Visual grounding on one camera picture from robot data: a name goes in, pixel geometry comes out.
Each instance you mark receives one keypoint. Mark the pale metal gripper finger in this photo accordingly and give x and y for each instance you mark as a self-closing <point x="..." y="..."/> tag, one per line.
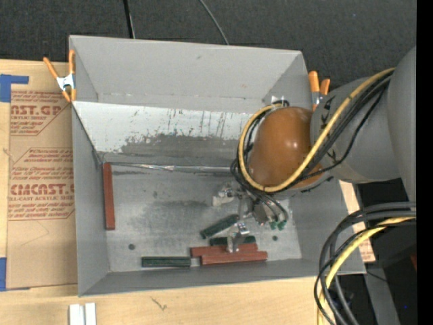
<point x="235" y="242"/>
<point x="223" y="199"/>

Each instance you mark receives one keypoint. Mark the red-brown flat block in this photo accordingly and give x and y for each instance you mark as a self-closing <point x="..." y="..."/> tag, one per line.
<point x="233" y="258"/>
<point x="109" y="198"/>
<point x="209" y="250"/>

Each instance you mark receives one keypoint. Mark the dark green flat block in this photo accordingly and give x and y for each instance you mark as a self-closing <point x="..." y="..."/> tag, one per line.
<point x="218" y="227"/>
<point x="165" y="262"/>

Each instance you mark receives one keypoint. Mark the grey metal bin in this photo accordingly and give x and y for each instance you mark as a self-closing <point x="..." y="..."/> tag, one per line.
<point x="162" y="212"/>

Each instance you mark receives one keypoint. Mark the brown cardboard board red print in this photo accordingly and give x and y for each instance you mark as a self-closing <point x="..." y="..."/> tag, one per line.
<point x="40" y="235"/>

